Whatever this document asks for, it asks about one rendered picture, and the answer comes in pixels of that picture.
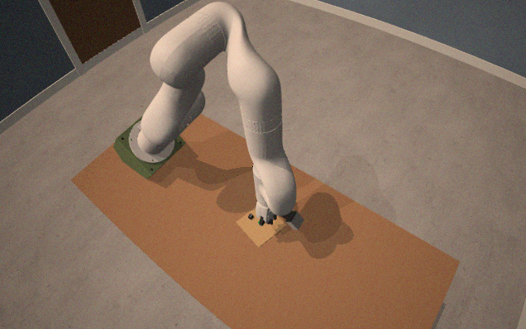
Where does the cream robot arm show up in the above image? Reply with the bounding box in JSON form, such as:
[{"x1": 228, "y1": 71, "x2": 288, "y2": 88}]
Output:
[{"x1": 129, "y1": 2, "x2": 304, "y2": 230}]

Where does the tan flat mat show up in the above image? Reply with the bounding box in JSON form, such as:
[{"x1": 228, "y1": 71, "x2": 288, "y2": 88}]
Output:
[{"x1": 236, "y1": 208, "x2": 287, "y2": 248}]

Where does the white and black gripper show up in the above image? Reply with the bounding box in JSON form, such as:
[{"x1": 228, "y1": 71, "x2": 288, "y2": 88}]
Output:
[{"x1": 256, "y1": 201, "x2": 277, "y2": 226}]

